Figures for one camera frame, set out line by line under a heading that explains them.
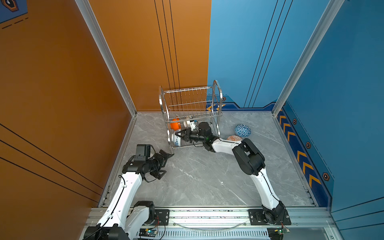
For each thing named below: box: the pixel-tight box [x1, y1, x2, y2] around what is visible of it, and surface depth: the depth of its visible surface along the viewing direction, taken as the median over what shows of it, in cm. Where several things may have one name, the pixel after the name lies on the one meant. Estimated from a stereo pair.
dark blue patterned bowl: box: [234, 124, 252, 138], surface depth 107 cm
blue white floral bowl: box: [171, 133, 181, 147], surface depth 91 cm
